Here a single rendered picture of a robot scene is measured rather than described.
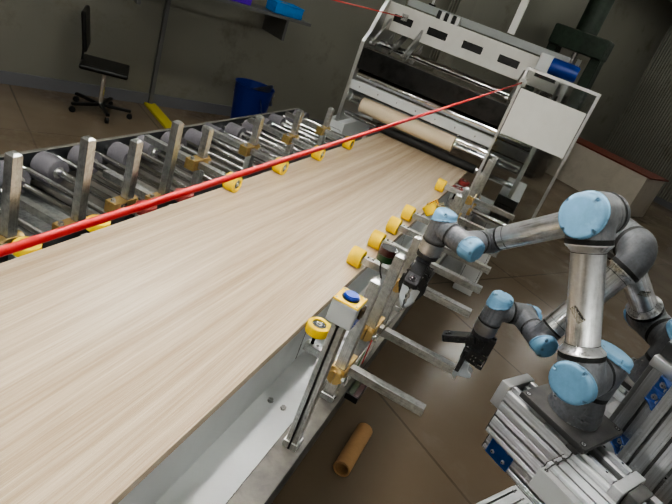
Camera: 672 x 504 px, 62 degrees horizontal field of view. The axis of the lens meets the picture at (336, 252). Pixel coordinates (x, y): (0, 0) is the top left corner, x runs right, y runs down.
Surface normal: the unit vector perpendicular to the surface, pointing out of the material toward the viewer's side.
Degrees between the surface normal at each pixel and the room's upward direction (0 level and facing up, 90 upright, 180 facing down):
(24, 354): 0
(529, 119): 90
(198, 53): 90
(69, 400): 0
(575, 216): 83
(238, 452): 0
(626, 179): 90
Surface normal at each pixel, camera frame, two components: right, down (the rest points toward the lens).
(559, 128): -0.39, 0.29
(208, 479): 0.32, -0.85
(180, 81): 0.53, 0.54
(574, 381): -0.74, 0.19
